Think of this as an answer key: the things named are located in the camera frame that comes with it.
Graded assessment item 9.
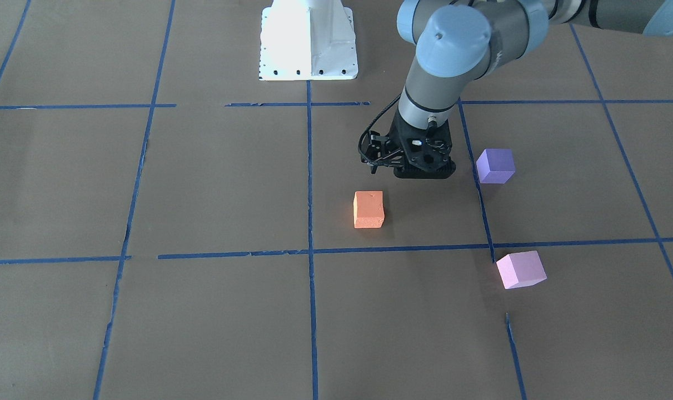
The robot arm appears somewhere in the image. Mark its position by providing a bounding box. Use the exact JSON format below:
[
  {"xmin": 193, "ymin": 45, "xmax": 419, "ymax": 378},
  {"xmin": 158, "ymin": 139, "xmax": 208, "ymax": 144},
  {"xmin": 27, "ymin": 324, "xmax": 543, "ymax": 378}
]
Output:
[{"xmin": 359, "ymin": 1, "xmax": 673, "ymax": 179}]

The orange foam cube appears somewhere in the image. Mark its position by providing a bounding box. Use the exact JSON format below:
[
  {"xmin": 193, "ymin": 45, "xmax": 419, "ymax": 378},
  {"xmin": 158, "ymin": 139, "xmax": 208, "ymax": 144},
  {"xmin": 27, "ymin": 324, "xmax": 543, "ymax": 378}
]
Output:
[{"xmin": 352, "ymin": 191, "xmax": 385, "ymax": 229}]

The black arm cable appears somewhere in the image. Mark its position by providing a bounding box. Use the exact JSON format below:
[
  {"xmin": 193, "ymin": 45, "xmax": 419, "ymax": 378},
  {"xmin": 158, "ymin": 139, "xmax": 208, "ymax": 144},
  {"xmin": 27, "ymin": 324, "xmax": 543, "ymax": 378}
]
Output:
[{"xmin": 357, "ymin": 93, "xmax": 403, "ymax": 167}]

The purple foam cube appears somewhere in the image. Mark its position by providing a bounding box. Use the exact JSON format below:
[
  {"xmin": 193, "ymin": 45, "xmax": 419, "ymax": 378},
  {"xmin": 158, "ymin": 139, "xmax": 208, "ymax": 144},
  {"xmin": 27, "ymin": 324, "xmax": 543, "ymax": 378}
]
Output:
[{"xmin": 476, "ymin": 148, "xmax": 516, "ymax": 184}]

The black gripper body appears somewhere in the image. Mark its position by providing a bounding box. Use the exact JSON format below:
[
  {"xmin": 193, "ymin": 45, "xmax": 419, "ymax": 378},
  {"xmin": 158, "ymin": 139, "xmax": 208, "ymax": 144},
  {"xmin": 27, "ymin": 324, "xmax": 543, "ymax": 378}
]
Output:
[{"xmin": 389, "ymin": 111, "xmax": 453, "ymax": 173}]

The pink foam cube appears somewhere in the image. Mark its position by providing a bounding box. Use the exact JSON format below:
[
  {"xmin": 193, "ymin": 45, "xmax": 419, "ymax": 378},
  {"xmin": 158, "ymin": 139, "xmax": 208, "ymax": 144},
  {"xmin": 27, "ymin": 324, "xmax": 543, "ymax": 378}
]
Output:
[{"xmin": 496, "ymin": 251, "xmax": 547, "ymax": 289}]

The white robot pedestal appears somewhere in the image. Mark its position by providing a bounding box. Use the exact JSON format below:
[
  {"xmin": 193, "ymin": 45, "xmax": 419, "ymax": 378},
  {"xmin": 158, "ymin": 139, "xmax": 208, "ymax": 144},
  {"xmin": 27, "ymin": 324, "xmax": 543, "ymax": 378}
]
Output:
[{"xmin": 258, "ymin": 1, "xmax": 359, "ymax": 81}]

